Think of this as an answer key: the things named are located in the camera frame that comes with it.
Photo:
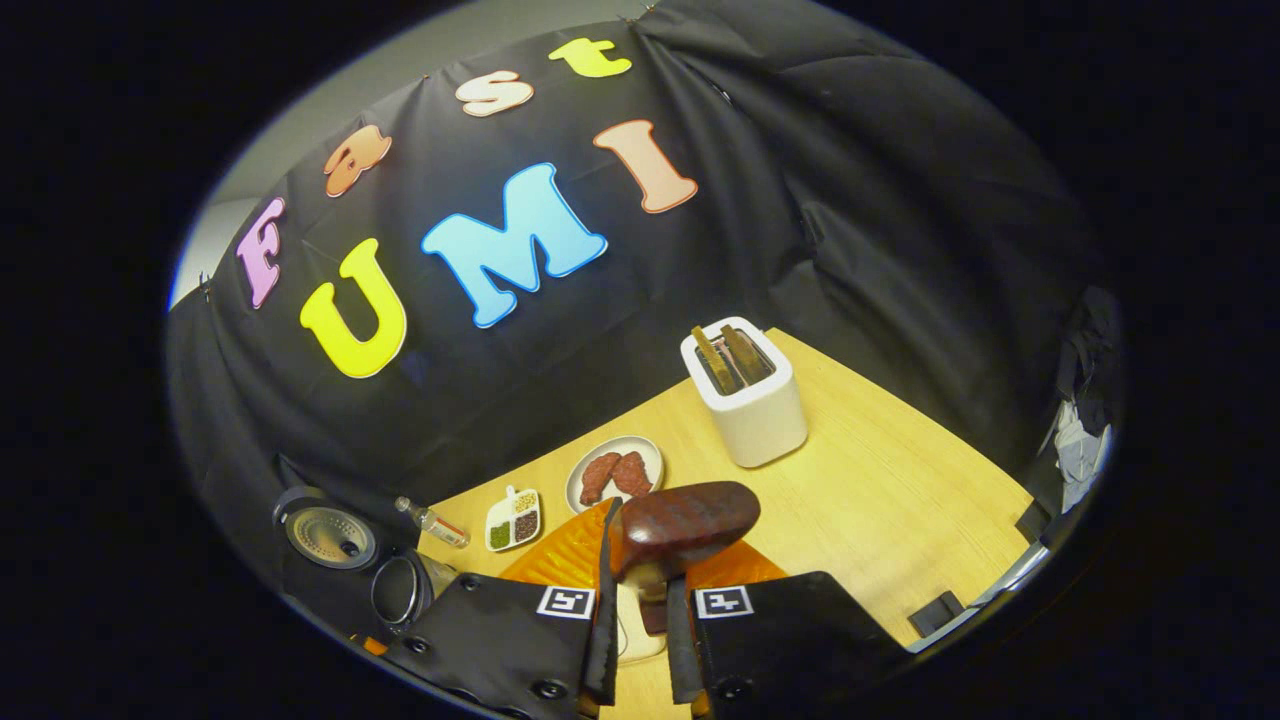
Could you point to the brown bread slice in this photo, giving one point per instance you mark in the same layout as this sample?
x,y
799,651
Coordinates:
x,y
748,352
715,360

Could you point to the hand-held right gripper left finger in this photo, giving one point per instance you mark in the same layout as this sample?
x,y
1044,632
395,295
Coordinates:
x,y
606,640

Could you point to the grey cloth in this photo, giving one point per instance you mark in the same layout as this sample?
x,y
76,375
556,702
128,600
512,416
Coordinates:
x,y
1080,455

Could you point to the brown wooden spoon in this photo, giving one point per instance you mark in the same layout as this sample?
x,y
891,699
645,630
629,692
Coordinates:
x,y
690,520

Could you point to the white round plate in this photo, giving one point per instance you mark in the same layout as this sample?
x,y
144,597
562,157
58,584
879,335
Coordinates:
x,y
652,455

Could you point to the white divided bean dish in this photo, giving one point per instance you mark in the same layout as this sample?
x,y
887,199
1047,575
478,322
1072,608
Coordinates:
x,y
512,520

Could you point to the small black block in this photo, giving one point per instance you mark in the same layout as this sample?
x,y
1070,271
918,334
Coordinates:
x,y
938,613

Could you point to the grey silver rice cooker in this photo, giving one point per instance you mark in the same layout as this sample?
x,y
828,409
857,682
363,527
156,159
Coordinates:
x,y
330,535

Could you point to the black backdrop cloth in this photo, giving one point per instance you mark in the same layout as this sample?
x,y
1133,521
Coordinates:
x,y
850,200

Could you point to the clear rice tray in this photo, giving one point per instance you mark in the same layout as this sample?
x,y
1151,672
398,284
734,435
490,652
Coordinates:
x,y
628,630

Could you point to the white toaster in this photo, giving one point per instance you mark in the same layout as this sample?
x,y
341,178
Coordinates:
x,y
760,420

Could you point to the small glass bottle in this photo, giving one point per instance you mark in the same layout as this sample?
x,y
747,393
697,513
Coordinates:
x,y
440,525

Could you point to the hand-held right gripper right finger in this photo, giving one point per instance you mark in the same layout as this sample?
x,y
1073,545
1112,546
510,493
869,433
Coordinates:
x,y
682,650

